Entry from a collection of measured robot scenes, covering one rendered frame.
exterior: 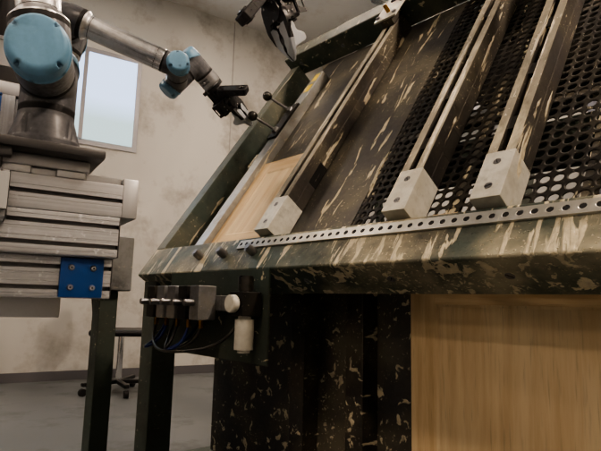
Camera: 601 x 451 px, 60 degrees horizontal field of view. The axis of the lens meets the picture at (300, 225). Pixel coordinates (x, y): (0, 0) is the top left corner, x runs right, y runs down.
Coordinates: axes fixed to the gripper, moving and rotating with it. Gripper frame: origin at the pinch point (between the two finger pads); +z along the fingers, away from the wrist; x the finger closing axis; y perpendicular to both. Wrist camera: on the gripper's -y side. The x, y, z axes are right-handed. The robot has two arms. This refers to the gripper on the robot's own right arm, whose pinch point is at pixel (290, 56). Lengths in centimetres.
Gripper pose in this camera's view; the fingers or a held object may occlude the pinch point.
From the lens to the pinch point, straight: 133.4
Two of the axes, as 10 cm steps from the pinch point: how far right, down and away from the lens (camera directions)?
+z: 3.7, 9.2, 1.1
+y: 7.6, -3.7, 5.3
